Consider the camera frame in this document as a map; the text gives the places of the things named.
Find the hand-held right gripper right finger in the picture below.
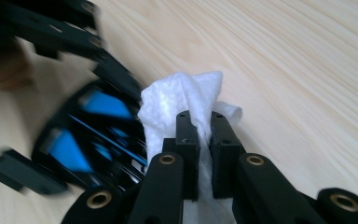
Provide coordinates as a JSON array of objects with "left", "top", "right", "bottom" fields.
[{"left": 209, "top": 110, "right": 242, "bottom": 200}]

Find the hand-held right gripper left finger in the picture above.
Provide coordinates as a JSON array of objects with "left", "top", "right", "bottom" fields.
[{"left": 175, "top": 109, "right": 201, "bottom": 202}]

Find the blue toy car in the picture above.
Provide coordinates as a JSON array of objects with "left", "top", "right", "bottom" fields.
[{"left": 31, "top": 79, "right": 148, "bottom": 192}]

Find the white wet wipe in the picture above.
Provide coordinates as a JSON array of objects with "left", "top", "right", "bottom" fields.
[{"left": 137, "top": 70, "right": 243, "bottom": 224}]

